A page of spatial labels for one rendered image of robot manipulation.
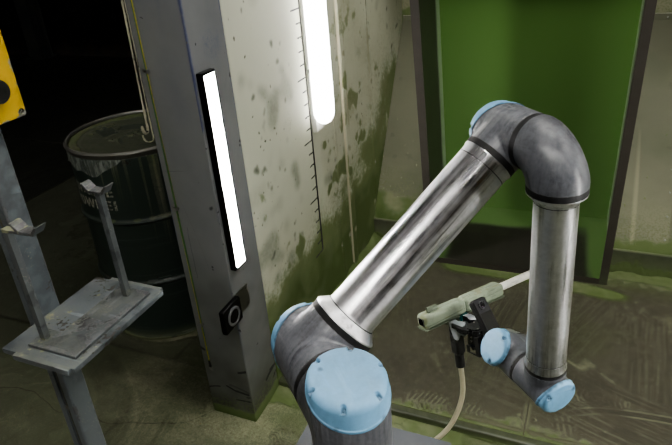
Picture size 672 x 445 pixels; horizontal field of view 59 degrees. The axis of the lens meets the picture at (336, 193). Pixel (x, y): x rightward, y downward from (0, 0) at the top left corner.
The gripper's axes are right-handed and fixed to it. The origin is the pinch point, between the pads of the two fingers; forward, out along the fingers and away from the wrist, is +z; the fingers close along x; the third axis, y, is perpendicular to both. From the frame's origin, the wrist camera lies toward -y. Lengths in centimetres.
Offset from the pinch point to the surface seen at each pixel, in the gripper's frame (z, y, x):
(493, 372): 22, 42, 33
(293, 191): 67, -36, -13
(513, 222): 28, -9, 57
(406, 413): 26, 43, -5
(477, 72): 23, -68, 43
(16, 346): 21, -29, -111
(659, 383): -16, 50, 75
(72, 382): 36, -9, -102
